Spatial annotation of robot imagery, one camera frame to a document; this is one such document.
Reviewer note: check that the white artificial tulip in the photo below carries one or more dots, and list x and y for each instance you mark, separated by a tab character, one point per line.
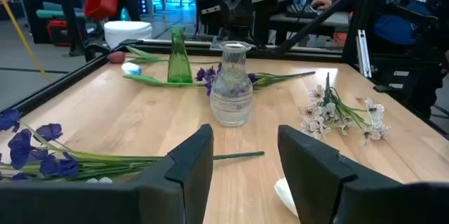
286	194

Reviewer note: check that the person's hand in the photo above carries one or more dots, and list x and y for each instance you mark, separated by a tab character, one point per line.
321	3

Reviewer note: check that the white artificial flower bunch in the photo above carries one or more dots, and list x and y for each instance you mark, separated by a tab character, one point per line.
329	111

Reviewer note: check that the white plastic container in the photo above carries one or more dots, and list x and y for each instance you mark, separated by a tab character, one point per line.
128	32

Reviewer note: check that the red and black box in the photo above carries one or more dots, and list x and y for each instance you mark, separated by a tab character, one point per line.
58	32

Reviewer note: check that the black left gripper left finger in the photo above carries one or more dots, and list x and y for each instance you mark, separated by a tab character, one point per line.
175	189

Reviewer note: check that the black equipment cart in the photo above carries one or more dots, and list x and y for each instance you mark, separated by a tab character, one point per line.
68	13

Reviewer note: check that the green glass vase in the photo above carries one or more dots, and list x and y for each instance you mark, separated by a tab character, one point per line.
179	66

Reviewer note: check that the red artificial tulip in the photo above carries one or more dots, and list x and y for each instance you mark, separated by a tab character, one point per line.
115	57

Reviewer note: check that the clear glass vase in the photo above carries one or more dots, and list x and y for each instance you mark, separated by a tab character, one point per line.
231	104

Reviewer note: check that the gray desk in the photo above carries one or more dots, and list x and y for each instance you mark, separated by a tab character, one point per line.
329	20

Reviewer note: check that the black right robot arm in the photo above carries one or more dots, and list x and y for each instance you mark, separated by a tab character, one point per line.
263	13

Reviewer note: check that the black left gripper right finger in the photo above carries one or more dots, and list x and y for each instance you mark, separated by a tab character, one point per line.
322	189

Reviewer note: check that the white metal bracket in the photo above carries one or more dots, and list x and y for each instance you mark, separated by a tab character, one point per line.
364	53

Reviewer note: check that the black keyboard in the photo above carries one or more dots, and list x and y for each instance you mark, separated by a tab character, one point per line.
301	10

